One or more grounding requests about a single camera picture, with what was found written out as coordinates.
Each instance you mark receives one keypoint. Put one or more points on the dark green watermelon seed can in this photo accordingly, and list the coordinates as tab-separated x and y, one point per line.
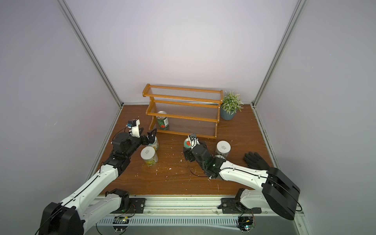
162	120

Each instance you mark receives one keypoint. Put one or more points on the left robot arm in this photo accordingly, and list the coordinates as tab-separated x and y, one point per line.
75	215

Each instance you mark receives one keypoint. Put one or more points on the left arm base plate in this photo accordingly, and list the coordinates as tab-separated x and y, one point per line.
132	206

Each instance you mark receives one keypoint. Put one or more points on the small potted green plant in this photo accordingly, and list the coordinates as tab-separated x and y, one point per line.
232	103

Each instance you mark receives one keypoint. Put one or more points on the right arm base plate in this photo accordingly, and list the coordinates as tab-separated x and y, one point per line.
232	206

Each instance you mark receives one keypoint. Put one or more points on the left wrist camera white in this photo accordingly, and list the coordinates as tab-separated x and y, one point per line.
133	126

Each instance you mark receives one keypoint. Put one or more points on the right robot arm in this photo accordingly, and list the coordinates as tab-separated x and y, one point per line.
278	191

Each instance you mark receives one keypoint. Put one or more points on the aluminium front rail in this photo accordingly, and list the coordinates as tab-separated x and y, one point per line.
181	205

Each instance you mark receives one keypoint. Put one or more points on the wooden three-tier shelf rack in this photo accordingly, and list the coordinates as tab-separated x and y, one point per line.
189	110

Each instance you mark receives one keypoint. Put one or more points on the black blue work glove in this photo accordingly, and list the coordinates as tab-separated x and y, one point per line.
255	161

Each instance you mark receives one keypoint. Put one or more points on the sunflower seed jar green label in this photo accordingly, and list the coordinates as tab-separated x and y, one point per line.
155	144

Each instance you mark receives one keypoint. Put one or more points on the yellow flower seed jar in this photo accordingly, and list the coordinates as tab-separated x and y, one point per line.
149	155

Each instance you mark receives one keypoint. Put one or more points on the left controller board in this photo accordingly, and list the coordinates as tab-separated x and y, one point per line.
120	224

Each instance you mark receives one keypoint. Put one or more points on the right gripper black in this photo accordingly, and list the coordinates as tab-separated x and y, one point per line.
189	154

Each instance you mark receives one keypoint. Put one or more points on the controller board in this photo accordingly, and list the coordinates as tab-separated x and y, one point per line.
246	223
120	224

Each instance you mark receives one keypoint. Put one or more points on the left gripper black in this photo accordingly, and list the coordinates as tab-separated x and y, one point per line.
151	139

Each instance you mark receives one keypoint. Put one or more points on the right controller board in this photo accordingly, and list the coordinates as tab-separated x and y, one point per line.
246	223

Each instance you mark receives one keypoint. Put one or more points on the tomato seed jar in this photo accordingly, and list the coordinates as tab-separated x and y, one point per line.
187	143

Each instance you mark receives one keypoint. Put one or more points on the white lid seed can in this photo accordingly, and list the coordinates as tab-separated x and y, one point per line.
223	149

